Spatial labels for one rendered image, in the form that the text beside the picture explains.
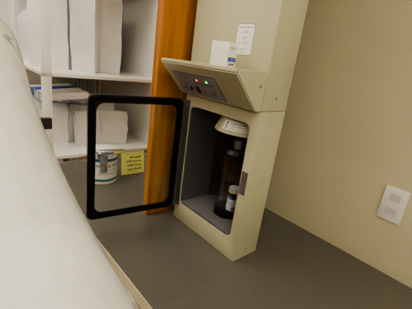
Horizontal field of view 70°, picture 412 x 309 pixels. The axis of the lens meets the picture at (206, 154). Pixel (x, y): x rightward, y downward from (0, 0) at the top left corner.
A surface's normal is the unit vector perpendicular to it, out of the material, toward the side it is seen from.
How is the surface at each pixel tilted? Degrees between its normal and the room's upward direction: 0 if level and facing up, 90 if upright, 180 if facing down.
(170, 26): 90
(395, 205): 90
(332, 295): 0
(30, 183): 30
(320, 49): 90
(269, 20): 90
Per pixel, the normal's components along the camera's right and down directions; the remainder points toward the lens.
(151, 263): 0.13, -0.94
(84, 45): 0.22, 0.40
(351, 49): -0.75, 0.11
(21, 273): 0.19, -0.65
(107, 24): 0.73, 0.28
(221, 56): -0.50, 0.20
